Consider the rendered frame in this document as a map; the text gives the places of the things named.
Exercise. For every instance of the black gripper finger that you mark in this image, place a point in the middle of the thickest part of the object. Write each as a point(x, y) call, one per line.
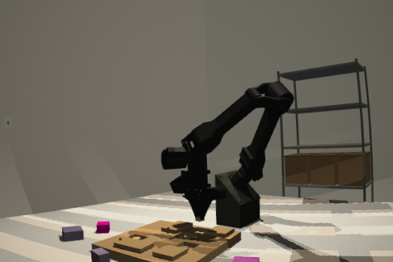
point(203, 206)
point(193, 203)

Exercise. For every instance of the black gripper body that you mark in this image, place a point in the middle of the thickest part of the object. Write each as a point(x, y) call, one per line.
point(202, 187)

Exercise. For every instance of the pink cube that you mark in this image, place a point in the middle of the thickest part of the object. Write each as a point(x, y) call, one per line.
point(245, 259)

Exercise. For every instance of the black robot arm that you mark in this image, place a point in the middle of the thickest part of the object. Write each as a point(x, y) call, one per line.
point(207, 136)

